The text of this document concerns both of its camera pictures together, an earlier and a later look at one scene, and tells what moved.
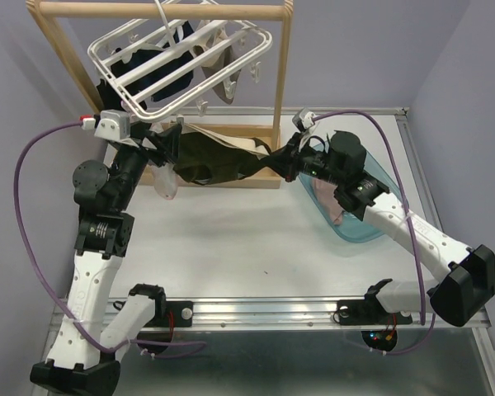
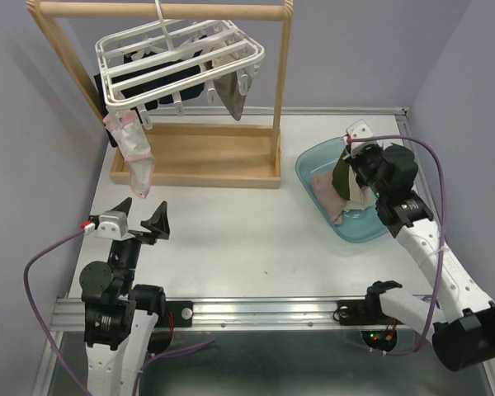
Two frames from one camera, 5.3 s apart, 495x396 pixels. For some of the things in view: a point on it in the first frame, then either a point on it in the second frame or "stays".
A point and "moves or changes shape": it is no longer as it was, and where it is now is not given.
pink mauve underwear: x=326 y=190 stays
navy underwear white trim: x=181 y=30 to x=182 y=69
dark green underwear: x=213 y=162 moves or changes shape
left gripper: x=167 y=142 to x=159 y=223
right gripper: x=286 y=162 to x=354 y=161
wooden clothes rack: x=187 y=154 stays
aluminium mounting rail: x=319 y=313 stays
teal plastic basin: x=351 y=229 stays
